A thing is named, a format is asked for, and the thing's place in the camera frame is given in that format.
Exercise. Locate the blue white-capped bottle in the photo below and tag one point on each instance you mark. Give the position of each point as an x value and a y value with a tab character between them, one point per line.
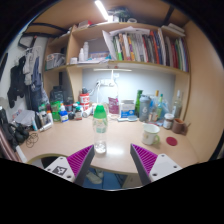
63	115

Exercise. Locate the white-lidded brown jar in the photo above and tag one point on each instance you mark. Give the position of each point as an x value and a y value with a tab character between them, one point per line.
168	121

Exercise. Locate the white LED light bar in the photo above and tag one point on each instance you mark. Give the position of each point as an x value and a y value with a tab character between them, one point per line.
111	70

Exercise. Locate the white wall power strip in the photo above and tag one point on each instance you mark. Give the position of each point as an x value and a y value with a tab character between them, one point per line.
105	82

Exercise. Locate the tall clear glass bottle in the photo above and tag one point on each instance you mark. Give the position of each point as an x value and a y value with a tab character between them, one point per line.
177	106

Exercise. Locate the wooden shelf unit with books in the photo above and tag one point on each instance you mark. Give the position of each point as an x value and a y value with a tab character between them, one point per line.
133	63

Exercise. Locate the green-capped slim bottle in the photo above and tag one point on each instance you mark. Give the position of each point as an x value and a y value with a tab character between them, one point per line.
161	108

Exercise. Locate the brown mug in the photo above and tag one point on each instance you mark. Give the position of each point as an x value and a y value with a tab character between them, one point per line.
178	126

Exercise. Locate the ceiling strip light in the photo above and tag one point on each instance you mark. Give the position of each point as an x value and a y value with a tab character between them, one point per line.
101	10

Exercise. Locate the red and white canister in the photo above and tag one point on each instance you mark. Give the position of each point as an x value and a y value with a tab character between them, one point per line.
84	100

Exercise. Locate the purple pouch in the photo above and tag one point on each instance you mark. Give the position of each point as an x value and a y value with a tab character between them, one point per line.
113	106

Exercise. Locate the green plastic bottle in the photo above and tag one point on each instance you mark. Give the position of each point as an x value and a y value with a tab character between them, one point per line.
55	111

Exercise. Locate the clear bottle with green cap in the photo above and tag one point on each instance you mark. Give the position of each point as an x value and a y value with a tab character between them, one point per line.
100	128

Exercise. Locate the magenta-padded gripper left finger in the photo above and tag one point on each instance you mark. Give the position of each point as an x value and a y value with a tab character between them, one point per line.
76	161

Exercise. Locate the yellow-capped clear bottle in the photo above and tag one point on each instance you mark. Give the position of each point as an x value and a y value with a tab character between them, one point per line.
155	106

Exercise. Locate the blue and white box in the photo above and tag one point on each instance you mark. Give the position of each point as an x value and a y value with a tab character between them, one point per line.
127	109

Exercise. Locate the light blue hairbrush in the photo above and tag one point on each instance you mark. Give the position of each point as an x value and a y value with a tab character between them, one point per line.
130	118

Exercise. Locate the grey shaker bottle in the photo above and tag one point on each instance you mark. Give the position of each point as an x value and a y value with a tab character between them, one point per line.
144	108

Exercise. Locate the flat round red coaster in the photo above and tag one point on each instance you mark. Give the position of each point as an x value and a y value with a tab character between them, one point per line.
171	141

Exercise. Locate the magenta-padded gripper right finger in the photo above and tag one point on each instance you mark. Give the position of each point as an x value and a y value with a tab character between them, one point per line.
148	161

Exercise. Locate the dark hanging clothes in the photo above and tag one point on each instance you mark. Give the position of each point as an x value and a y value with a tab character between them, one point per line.
20	80

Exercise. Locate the tall dark green bottle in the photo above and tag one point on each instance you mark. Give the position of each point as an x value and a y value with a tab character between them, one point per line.
138	101

